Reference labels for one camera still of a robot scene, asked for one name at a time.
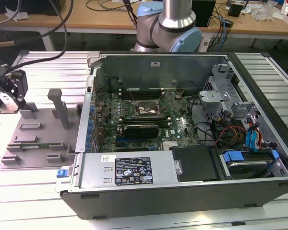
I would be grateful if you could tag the small black adapter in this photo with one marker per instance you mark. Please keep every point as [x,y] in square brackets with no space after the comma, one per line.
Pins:
[229,23]

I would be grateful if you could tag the thin metal locking lever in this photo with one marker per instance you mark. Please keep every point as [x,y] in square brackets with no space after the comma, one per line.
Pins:
[133,96]
[165,107]

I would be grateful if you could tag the clear plastic bags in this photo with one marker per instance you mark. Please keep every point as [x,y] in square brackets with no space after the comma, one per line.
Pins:
[264,12]

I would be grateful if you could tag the black round speaker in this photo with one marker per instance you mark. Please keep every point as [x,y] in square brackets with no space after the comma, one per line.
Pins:
[114,85]

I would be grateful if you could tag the wooden desk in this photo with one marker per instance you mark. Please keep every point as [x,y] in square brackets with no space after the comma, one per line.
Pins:
[86,20]

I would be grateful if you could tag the green motherboard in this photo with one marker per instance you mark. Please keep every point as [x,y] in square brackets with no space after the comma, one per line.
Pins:
[182,141]

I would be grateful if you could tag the silver metal drive cage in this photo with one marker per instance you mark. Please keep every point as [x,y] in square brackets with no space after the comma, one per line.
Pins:
[214,95]

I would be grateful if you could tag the black graphics card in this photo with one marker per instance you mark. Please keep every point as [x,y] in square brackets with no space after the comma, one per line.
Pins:
[140,131]

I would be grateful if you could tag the CPU socket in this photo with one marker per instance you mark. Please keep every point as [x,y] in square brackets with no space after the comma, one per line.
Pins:
[146,107]

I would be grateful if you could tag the crumpled white plastic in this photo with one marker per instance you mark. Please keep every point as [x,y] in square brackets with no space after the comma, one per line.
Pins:
[15,14]

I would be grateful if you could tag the black power connector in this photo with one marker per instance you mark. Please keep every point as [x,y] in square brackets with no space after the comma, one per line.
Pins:
[179,94]

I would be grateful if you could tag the silver chipset heat sink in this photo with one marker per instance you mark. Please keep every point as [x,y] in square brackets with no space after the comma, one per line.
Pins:
[170,145]

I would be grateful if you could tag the green RAM stick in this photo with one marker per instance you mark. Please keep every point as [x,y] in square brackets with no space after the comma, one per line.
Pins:
[36,145]

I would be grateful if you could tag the black PC case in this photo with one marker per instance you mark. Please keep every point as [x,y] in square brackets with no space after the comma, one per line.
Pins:
[134,203]

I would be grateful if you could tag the grey parts rack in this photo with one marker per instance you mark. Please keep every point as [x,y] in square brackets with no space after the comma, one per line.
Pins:
[45,134]

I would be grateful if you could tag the large black box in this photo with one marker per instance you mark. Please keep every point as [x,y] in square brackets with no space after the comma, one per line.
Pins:
[33,6]

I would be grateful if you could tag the black computer tower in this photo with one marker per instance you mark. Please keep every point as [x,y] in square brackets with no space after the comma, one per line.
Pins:
[204,12]

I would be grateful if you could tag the blue case latch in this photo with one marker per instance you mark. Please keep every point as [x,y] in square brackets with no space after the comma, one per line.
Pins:
[62,173]

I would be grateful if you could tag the hard disk in blue carrier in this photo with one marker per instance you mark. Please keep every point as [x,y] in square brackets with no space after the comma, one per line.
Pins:
[233,157]

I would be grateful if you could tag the silver power supply unit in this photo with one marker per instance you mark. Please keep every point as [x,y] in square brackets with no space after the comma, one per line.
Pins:
[93,165]

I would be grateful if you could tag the small black cube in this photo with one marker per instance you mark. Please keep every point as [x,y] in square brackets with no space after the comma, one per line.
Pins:
[235,10]

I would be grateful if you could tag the black plastic cover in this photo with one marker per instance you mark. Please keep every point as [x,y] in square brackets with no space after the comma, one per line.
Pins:
[194,165]

